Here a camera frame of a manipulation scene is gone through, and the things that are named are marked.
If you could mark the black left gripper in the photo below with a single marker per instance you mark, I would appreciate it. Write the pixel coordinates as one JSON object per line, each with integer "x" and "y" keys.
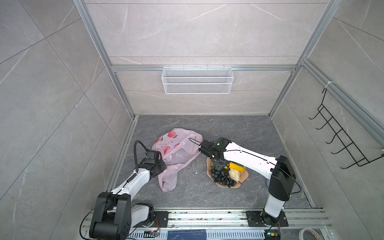
{"x": 163, "y": 165}

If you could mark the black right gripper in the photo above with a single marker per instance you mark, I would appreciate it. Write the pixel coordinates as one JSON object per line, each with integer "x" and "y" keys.
{"x": 218, "y": 167}

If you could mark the yellow fake banana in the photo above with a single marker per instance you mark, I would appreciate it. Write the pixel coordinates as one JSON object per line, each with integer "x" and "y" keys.
{"x": 234, "y": 166}

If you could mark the pink plastic bag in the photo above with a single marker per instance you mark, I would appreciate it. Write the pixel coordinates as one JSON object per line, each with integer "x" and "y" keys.
{"x": 179, "y": 148}

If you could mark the black fake grape bunch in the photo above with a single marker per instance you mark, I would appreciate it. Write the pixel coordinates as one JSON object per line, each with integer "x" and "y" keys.
{"x": 222, "y": 177}

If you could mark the beige fake fruit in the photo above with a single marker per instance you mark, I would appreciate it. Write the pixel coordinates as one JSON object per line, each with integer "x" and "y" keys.
{"x": 235, "y": 175}

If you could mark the pink scalloped plate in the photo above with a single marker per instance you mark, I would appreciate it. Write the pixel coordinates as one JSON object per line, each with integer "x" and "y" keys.
{"x": 243, "y": 177}

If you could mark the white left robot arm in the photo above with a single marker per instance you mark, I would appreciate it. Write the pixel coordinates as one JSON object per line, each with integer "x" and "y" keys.
{"x": 114, "y": 215}

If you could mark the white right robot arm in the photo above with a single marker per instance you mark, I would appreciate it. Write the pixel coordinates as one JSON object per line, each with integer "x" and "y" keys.
{"x": 278, "y": 172}

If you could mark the blue label plate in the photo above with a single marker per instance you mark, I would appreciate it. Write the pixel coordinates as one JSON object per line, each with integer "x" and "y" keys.
{"x": 187, "y": 235}

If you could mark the white tape roll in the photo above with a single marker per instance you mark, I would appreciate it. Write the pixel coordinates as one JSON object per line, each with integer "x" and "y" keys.
{"x": 309, "y": 234}

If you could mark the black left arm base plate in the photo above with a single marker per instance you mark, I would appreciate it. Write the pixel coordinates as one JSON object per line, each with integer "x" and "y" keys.
{"x": 160, "y": 219}

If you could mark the white wire mesh basket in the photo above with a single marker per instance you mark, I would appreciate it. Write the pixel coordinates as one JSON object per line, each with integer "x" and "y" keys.
{"x": 197, "y": 80}

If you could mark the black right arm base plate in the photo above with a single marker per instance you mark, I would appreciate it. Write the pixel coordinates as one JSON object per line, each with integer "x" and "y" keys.
{"x": 262, "y": 219}

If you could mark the black wire hook rack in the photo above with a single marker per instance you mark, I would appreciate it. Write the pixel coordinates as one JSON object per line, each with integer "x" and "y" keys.
{"x": 339, "y": 133}

